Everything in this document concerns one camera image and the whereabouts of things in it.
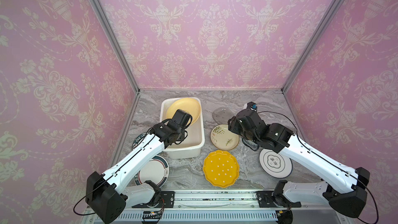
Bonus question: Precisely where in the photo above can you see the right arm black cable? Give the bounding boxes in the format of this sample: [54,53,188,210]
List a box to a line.
[242,110,379,224]

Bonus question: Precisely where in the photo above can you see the left aluminium corner post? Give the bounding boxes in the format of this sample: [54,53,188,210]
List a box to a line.
[89,0,140,95]

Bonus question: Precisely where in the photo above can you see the white plate green red rim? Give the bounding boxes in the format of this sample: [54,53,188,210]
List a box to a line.
[133,155,170,187]

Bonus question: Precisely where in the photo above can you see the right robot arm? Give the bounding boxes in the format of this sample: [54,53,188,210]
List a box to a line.
[228,102,370,218]

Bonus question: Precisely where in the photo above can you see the aluminium corner post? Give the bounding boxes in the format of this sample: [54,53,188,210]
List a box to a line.
[281,0,344,96]
[89,0,140,95]

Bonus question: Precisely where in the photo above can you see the white plate dark green rim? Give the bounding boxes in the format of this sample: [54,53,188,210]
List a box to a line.
[132,132,147,150]

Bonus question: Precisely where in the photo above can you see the cream willow pattern plate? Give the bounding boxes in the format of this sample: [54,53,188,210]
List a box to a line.
[210,124,239,151]

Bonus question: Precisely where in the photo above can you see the pale yellow bear plate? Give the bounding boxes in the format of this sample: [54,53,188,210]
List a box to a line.
[162,97,202,124]

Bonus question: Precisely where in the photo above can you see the right aluminium corner post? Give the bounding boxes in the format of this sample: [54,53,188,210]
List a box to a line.
[281,0,344,96]

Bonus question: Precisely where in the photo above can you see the white plate blue rim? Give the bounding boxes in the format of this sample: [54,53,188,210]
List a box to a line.
[259,149,293,179]

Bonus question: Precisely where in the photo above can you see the white plastic bin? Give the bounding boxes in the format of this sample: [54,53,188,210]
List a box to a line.
[160,97,205,160]

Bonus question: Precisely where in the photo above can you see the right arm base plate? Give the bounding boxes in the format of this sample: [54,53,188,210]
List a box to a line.
[256,190,302,208]

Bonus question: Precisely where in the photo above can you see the yellow polka dot plate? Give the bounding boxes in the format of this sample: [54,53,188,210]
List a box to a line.
[203,150,239,188]

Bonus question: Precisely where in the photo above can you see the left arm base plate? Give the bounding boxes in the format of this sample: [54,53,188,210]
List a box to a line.
[132,191,175,208]

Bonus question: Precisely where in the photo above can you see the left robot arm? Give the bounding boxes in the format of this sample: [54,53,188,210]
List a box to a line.
[83,110,192,224]

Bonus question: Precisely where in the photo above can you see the clear glass plate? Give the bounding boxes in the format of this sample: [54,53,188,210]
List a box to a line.
[212,107,234,124]

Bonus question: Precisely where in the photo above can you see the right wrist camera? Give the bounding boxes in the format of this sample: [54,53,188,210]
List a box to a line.
[246,102,258,112]

